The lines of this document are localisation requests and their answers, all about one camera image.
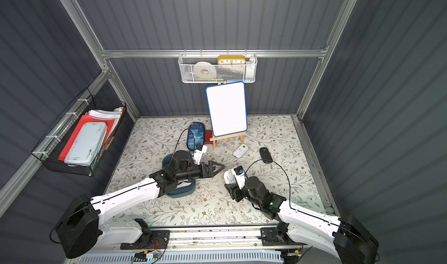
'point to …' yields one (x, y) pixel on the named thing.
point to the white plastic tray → (87, 143)
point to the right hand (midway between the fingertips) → (233, 180)
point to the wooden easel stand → (214, 139)
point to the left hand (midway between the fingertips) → (221, 170)
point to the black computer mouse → (265, 155)
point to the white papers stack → (111, 114)
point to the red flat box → (208, 134)
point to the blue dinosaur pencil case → (196, 134)
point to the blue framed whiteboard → (227, 108)
